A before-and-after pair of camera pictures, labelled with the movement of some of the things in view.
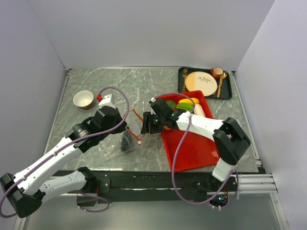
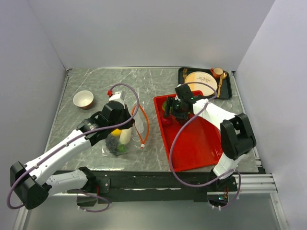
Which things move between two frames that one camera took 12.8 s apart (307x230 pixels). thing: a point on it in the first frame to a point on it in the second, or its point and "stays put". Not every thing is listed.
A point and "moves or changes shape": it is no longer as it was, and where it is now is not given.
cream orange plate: [202, 81] stays put
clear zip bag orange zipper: [132, 136] moves or changes shape
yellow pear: [166, 128] moves or changes shape
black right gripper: [147, 118] to [171, 102]
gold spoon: [223, 76] stays put
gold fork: [184, 74] stays put
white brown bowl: [83, 99] stays put
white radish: [198, 110] moves or changes shape
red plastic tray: [197, 150] stays put
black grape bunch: [125, 139] to [112, 143]
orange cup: [217, 72] stays put
